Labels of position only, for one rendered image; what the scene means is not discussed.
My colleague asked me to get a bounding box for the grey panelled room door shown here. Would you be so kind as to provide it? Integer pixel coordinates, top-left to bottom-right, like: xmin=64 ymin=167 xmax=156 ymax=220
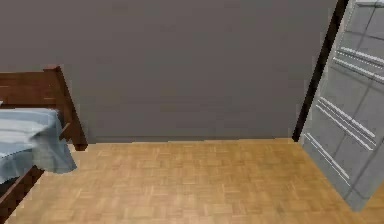
xmin=298 ymin=0 xmax=384 ymax=213

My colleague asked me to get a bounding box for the light blue bed sheet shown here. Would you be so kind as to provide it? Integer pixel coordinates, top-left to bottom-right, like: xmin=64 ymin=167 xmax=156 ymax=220
xmin=0 ymin=107 xmax=78 ymax=184

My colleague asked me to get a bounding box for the brown wooden bed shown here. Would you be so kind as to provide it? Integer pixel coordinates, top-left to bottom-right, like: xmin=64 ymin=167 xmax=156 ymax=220
xmin=0 ymin=64 xmax=89 ymax=224

